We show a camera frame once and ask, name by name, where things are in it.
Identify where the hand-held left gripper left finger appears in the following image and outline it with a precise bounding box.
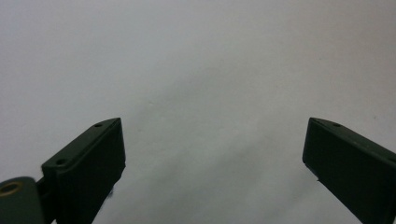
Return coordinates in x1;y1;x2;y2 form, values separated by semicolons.
41;117;127;224

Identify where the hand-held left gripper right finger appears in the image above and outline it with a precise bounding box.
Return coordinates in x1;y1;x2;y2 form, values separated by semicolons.
302;117;396;224

